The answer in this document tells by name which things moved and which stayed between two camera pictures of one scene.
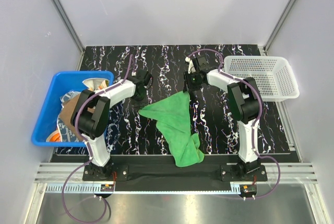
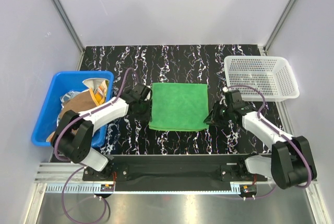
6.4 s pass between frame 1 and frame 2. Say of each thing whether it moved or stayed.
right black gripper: moved
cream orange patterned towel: stayed
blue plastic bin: stayed
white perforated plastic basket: stayed
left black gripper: moved
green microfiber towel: moved
